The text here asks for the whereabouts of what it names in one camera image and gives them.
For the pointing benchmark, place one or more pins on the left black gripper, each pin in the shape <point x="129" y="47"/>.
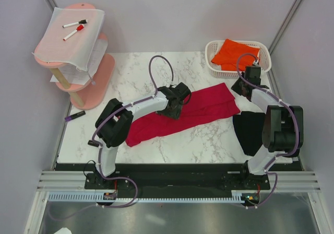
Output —
<point x="175" y="114"/>

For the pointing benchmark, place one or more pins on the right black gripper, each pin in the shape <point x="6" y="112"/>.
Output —
<point x="235" y="88"/>

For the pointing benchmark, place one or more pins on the red t shirt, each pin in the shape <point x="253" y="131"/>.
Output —
<point x="205" y="106"/>

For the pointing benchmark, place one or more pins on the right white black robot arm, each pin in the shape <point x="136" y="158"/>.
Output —
<point x="259" y="164"/>

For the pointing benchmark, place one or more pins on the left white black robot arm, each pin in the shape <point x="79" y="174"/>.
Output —
<point x="114" y="123"/>

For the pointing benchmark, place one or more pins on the orange t shirt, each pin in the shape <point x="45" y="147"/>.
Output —
<point x="230" y="52"/>

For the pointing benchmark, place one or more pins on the white plastic basket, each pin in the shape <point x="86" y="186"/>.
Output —
<point x="213" y="47"/>

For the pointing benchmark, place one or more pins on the black folded t shirt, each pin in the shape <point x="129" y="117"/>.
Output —
<point x="274" y="130"/>

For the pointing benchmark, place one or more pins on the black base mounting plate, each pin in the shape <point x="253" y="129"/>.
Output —
<point x="179" y="180"/>

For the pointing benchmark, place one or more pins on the white paper sheets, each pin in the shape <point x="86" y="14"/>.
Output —
<point x="75" y="76"/>

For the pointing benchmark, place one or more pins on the purple capped marker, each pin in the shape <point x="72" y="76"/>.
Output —
<point x="74" y="116"/>

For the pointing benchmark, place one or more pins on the pink tiered shelf stand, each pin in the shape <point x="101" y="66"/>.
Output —
<point x="91" y="94"/>

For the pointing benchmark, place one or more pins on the red capped whiteboard marker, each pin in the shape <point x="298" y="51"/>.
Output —
<point x="79" y="28"/>

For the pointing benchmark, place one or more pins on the black capped whiteboard marker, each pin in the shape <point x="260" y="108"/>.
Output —
<point x="81" y="22"/>

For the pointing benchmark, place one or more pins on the white mesh cloth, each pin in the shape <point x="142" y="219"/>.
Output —
<point x="78" y="48"/>

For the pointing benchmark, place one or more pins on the crumpled white paper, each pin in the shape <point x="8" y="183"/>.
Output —
<point x="63" y="230"/>

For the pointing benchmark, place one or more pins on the white slotted cable duct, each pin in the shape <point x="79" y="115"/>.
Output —
<point x="105" y="197"/>

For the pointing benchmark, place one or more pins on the aluminium frame rail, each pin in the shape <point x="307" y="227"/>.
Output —
<point x="294" y="181"/>

